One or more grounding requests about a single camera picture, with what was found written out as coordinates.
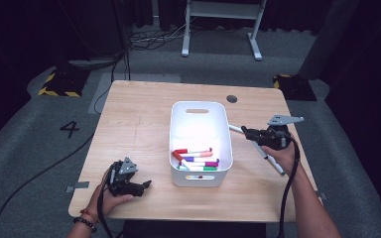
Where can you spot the salmon capped white marker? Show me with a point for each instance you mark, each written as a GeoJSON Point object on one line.
{"type": "Point", "coordinates": [207, 154]}

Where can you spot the grey tape piece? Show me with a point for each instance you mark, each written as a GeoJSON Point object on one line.
{"type": "Point", "coordinates": [323, 195]}
{"type": "Point", "coordinates": [81, 185]}

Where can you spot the magenta capped white marker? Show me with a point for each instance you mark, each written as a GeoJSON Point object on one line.
{"type": "Point", "coordinates": [212, 164]}

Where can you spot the grey slanted post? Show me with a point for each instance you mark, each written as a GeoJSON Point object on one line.
{"type": "Point", "coordinates": [330, 33]}

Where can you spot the grey round table grommet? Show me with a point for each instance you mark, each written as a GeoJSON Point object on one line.
{"type": "Point", "coordinates": [231, 98]}

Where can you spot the person's left hand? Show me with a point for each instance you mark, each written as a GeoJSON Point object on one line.
{"type": "Point", "coordinates": [101, 198]}

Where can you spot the black yellow striped base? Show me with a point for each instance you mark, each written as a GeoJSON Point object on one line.
{"type": "Point", "coordinates": [294, 87]}
{"type": "Point", "coordinates": [63, 84]}

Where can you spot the black upright pole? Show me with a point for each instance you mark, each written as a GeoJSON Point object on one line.
{"type": "Point", "coordinates": [122, 33]}

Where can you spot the dark red capped white marker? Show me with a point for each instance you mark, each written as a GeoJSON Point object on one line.
{"type": "Point", "coordinates": [177, 156]}

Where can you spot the black capped white marker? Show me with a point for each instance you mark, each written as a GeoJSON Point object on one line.
{"type": "Point", "coordinates": [278, 168]}

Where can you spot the white plastic bin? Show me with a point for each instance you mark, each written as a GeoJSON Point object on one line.
{"type": "Point", "coordinates": [198, 129]}

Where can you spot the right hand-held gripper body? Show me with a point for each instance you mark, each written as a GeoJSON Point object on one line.
{"type": "Point", "coordinates": [278, 139]}

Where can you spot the person's dark clothing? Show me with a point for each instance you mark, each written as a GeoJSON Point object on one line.
{"type": "Point", "coordinates": [195, 231]}

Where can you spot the green capped white marker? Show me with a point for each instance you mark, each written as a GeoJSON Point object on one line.
{"type": "Point", "coordinates": [210, 168]}

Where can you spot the purple capped white marker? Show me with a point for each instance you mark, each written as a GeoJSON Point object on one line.
{"type": "Point", "coordinates": [189, 159]}

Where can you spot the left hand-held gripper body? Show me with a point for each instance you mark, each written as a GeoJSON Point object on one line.
{"type": "Point", "coordinates": [125, 167]}

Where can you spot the white metal stand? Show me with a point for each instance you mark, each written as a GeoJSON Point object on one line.
{"type": "Point", "coordinates": [223, 10]}

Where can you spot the person's right hand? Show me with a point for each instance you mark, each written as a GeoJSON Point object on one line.
{"type": "Point", "coordinates": [286, 158]}

